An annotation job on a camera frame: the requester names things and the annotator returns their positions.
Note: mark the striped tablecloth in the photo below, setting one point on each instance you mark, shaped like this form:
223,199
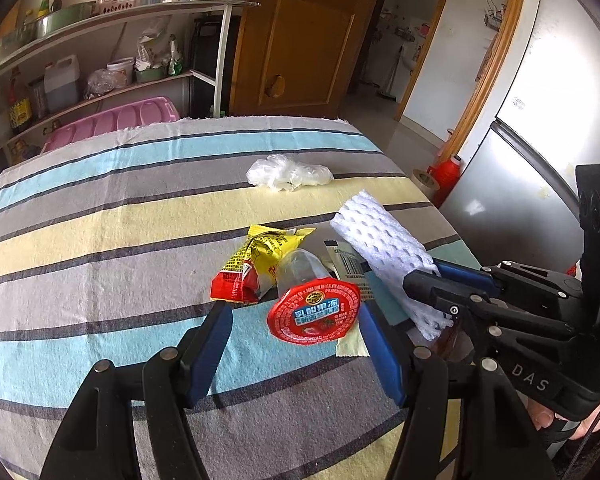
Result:
130,260

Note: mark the sauce bottle with yellow label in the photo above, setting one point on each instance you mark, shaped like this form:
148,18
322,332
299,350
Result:
20,110

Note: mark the crumpled clear plastic bag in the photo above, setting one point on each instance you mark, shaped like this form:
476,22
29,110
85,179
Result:
285,172

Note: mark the person's right hand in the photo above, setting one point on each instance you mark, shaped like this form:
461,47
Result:
540,412

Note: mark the red container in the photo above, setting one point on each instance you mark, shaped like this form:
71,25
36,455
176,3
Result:
446,175

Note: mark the pink plastic tub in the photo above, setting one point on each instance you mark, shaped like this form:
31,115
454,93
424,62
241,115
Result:
130,112

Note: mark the green metal basin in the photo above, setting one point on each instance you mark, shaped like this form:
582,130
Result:
65,20

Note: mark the bunched plastic bags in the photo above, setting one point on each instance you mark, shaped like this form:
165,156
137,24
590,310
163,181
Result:
150,45

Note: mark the yellow red snack wrapper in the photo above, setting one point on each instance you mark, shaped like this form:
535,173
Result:
257,260

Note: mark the white plastic jug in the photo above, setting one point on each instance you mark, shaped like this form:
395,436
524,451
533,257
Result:
62,87

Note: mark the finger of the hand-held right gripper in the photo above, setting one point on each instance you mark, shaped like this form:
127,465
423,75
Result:
430,285
467,275

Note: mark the pink utensil basket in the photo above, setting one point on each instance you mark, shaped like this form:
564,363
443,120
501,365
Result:
120,1

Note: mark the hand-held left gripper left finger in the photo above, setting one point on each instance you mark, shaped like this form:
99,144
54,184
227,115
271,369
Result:
207,355

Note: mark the green bowl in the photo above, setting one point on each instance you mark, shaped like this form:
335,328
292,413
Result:
150,75

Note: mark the small white bucket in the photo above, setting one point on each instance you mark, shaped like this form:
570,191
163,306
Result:
120,72

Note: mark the wooden door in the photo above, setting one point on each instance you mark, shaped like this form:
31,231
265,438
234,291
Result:
305,60

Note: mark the beige sachet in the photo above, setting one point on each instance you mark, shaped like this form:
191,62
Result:
347,270

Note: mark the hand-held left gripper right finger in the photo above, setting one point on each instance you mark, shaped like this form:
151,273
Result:
382,355

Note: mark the white foam fruit net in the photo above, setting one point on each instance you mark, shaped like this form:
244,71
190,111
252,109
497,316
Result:
380,235

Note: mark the pale yellow sachet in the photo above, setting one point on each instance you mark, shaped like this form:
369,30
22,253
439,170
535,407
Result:
351,346

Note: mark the metal shelf rack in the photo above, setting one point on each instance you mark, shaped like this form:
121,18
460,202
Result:
220,55

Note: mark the silver refrigerator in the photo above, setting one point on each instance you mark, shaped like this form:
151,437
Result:
530,160

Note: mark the steel basin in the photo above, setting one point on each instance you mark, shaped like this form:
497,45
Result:
10,45

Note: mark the clear bag of food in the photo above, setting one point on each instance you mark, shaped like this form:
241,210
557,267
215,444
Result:
100,85

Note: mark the green packet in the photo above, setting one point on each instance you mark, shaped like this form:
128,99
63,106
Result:
176,60

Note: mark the green glass bottle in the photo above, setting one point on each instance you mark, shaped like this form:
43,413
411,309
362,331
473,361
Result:
44,5

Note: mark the black appliance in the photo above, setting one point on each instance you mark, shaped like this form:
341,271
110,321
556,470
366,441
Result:
205,50

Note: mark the red-lidded jelly cup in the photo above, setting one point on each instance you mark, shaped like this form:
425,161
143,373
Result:
312,312

